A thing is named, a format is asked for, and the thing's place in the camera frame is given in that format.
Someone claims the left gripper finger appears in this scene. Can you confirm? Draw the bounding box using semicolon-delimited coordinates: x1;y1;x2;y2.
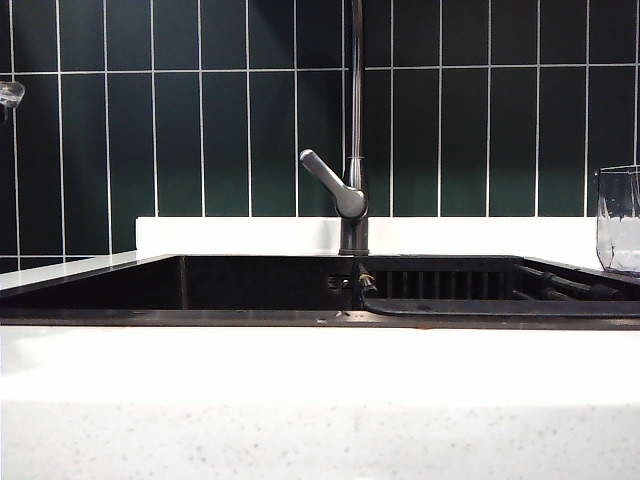
0;79;27;121

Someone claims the grey metal faucet lever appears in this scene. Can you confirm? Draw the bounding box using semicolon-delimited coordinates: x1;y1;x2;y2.
298;148;369;220

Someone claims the clear glass mug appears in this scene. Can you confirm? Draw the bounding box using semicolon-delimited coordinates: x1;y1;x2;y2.
593;164;640;279

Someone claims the black kitchen sink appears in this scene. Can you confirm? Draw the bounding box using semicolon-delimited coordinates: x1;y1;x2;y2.
0;253;640;330

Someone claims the grey metal faucet spout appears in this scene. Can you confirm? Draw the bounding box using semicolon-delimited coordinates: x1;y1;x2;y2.
338;0;371;257

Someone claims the black slatted drain rack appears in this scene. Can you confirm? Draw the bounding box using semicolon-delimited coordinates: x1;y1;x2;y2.
358;257;640;318

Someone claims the black hose with yellow band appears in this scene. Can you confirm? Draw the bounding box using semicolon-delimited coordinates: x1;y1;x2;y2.
355;267;377;295

